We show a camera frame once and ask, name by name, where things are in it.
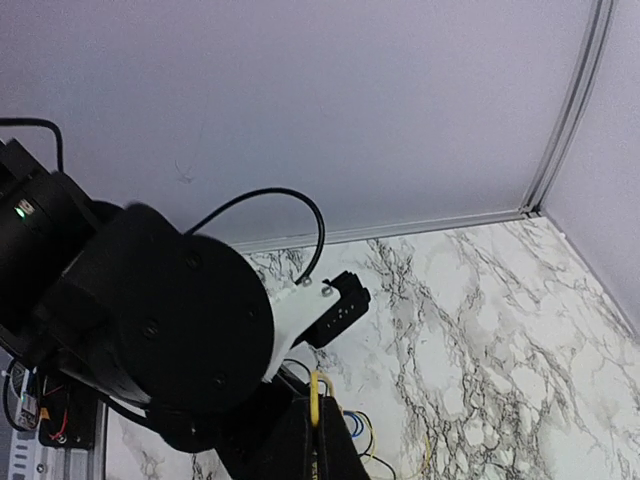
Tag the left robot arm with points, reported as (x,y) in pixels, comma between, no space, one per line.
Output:
(174,323)

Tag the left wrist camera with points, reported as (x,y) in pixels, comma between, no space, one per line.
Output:
(315,313)

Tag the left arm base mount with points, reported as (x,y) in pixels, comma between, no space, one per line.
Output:
(60,413)

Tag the left aluminium corner post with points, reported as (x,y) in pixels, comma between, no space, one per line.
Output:
(573,107)

